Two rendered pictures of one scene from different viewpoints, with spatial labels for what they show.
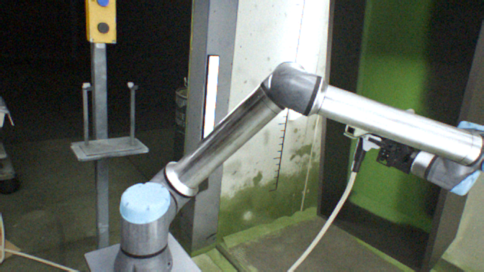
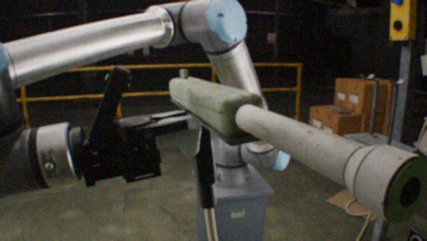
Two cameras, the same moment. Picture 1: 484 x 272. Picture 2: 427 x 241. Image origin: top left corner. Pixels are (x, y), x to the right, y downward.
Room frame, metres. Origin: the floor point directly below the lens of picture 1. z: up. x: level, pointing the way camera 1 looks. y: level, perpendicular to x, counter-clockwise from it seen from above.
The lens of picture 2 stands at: (1.43, -0.84, 1.22)
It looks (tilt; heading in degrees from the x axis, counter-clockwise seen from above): 13 degrees down; 116
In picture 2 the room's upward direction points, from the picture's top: straight up
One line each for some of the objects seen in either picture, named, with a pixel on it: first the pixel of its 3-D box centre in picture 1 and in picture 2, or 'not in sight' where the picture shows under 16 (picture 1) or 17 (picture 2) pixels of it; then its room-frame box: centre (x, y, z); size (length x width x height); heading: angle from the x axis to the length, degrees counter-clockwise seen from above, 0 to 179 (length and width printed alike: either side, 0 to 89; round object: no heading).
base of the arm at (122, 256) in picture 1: (144, 252); (229, 169); (0.95, 0.28, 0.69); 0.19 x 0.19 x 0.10
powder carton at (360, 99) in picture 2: not in sight; (366, 97); (1.63, 3.02, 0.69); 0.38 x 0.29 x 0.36; 40
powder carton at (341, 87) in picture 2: not in sight; (352, 93); (1.46, 3.26, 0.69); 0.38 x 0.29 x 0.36; 40
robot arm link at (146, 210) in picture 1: (146, 215); (232, 140); (0.96, 0.28, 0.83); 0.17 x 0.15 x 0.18; 172
